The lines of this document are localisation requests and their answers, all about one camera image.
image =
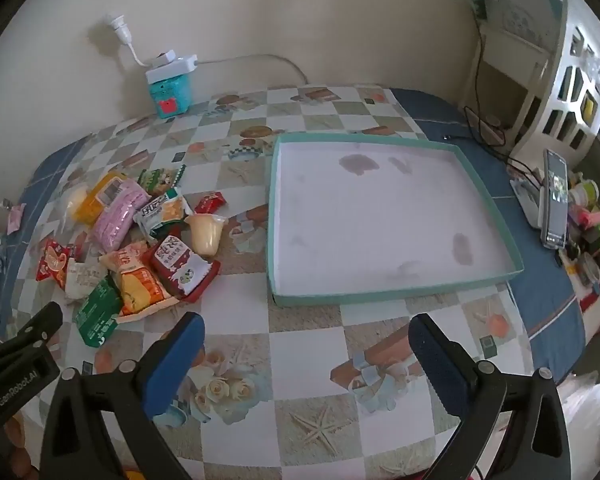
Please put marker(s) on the green snack packet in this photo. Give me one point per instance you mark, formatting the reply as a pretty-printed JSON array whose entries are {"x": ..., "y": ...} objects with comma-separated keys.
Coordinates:
[{"x": 97, "y": 315}]

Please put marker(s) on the white plastic bag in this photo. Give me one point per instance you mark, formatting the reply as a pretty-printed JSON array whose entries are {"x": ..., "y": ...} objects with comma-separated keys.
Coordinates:
[{"x": 592, "y": 410}]

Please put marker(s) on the red rice cracker packet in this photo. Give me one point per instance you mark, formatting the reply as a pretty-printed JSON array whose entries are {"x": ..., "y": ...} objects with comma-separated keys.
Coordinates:
[{"x": 52, "y": 260}]

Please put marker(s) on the pink snack packet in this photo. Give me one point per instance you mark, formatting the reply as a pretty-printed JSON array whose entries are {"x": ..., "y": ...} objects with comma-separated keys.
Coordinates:
[{"x": 115, "y": 220}]

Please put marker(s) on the pile of small desk clutter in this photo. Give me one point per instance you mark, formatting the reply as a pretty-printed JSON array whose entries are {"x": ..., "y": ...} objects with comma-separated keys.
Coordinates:
[{"x": 587, "y": 220}]

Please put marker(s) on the shallow teal cardboard box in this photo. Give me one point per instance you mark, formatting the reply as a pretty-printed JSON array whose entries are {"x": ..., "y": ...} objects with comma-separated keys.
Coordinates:
[{"x": 380, "y": 210}]

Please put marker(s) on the yellow pudding cup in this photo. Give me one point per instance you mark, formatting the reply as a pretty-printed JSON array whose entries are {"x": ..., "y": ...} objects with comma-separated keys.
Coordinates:
[{"x": 205, "y": 235}]

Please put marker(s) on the white snack packet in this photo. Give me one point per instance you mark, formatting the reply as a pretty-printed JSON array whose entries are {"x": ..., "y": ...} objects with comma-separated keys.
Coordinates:
[{"x": 82, "y": 277}]

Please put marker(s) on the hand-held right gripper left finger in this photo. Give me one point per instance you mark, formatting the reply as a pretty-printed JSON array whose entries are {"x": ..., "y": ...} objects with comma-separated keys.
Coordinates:
[{"x": 176, "y": 360}]

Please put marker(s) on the teal toy box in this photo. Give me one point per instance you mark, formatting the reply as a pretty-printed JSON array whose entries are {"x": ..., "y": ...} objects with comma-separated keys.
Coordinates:
[{"x": 170, "y": 97}]

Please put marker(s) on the small red candy packet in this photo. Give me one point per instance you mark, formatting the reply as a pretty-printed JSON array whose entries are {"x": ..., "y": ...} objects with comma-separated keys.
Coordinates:
[{"x": 210, "y": 203}]

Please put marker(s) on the green cow-print cookie packet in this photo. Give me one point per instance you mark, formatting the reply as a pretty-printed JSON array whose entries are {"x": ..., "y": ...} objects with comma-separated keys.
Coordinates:
[{"x": 157, "y": 180}]

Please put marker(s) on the black smartphone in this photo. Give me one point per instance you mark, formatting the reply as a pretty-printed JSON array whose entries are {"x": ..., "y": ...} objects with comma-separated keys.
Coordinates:
[{"x": 555, "y": 200}]

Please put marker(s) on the small pink ornament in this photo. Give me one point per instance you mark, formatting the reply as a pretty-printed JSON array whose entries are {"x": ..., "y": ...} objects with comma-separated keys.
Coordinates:
[{"x": 15, "y": 217}]

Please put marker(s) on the orange chip packet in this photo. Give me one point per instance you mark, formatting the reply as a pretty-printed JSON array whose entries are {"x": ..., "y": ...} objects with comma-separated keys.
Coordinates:
[{"x": 135, "y": 285}]

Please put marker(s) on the yellow snack packet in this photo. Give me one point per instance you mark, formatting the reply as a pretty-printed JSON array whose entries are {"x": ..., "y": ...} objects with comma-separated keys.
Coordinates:
[{"x": 97, "y": 200}]

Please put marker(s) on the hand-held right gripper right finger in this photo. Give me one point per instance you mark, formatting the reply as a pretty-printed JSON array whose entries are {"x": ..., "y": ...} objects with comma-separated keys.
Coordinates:
[{"x": 439, "y": 364}]

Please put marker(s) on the white plug adapter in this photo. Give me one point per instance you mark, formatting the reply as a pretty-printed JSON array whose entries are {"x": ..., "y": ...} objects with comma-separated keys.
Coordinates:
[{"x": 165, "y": 57}]

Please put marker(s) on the white phone stand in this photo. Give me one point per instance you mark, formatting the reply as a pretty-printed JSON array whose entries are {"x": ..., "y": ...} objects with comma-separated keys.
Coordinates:
[{"x": 527, "y": 200}]

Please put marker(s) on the dark red biscuit packet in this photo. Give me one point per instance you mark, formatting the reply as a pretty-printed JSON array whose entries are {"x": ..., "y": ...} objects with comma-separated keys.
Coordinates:
[{"x": 177, "y": 265}]

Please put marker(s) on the white green cracker packet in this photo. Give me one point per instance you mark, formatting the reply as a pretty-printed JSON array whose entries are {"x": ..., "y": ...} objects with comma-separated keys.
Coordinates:
[{"x": 162, "y": 212}]

